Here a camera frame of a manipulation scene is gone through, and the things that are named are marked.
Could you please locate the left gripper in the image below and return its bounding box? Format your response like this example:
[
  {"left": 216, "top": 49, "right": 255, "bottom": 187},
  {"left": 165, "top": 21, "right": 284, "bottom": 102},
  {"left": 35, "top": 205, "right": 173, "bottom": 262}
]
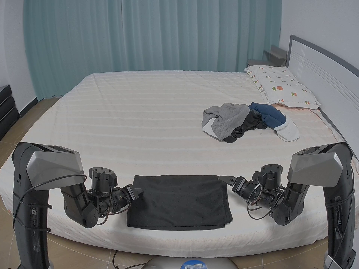
[{"left": 108, "top": 184, "right": 138, "bottom": 215}]

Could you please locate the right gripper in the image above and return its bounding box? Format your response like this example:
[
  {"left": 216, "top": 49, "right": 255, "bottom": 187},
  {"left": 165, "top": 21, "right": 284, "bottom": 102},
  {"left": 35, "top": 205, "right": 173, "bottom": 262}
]
[{"left": 218, "top": 175, "right": 265, "bottom": 205}]

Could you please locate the black T-shirt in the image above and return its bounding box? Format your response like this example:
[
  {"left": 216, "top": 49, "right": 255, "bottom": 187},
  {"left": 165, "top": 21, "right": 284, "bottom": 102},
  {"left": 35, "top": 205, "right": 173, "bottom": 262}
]
[{"left": 126, "top": 174, "right": 233, "bottom": 231}]

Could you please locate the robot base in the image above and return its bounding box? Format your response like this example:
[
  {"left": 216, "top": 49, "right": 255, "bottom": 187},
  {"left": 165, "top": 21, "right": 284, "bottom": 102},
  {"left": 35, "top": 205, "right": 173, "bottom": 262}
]
[{"left": 142, "top": 257, "right": 233, "bottom": 269}]

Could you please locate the pile of clothes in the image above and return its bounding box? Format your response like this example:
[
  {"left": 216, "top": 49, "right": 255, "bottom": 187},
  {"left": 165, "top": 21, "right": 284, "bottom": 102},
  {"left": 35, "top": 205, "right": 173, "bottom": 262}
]
[{"left": 201, "top": 102, "right": 300, "bottom": 143}]

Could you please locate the bed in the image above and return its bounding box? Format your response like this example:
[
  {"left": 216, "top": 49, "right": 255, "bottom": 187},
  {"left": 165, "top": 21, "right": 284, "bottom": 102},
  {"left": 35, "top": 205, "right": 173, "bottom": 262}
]
[{"left": 0, "top": 34, "right": 359, "bottom": 257}]

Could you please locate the white printed pillow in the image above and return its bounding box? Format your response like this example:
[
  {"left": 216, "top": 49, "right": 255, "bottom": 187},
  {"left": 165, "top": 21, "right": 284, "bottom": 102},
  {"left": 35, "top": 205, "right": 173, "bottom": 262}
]
[{"left": 243, "top": 65, "right": 322, "bottom": 110}]

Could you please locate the grey bedside table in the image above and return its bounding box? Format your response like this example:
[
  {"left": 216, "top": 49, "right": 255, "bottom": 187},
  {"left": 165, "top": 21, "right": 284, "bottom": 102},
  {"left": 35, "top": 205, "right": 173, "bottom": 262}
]
[{"left": 247, "top": 44, "right": 288, "bottom": 67}]

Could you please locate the black chest of drawers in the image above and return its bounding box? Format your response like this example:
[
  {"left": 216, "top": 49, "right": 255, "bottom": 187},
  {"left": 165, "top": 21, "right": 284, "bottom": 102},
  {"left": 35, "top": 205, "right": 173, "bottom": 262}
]
[{"left": 0, "top": 84, "right": 20, "bottom": 141}]

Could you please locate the blue-green curtain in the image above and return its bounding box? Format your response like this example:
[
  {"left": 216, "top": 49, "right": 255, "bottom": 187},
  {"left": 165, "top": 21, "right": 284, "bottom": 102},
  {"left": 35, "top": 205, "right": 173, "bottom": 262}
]
[
  {"left": 121, "top": 0, "right": 282, "bottom": 72},
  {"left": 24, "top": 0, "right": 125, "bottom": 99}
]

